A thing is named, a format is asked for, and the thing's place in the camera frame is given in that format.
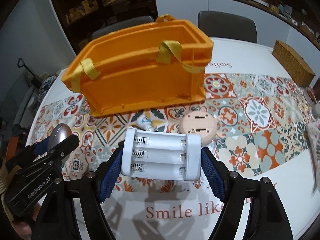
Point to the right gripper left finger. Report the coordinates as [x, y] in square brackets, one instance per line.
[57, 217]

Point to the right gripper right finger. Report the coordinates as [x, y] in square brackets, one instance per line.
[267, 218]

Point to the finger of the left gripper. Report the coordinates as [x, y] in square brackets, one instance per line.
[65, 147]
[39, 148]

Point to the silver egg-shaped device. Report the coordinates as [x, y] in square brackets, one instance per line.
[59, 134]

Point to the white battery holder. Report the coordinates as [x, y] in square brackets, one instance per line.
[161, 156]

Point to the peach round plastic gadget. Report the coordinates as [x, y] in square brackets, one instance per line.
[203, 124]

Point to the left hand in glove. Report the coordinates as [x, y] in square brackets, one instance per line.
[11, 230]

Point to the small white blue figurine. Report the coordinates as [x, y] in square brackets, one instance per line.
[145, 123]

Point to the patterned tile table runner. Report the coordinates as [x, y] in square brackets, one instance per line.
[266, 122]

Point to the orange plastic storage box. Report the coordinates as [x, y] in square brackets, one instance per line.
[131, 79]

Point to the grey chair left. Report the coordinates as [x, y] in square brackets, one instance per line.
[121, 25]

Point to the grey chair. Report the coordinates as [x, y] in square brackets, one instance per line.
[121, 25]
[225, 25]

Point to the woven wicker box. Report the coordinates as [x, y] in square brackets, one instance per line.
[294, 64]

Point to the grey chair right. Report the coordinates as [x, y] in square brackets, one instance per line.
[225, 25]

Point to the yellow fabric strap handle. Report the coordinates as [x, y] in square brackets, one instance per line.
[167, 50]

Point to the yellow rear strap handle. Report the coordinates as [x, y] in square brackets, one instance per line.
[164, 18]

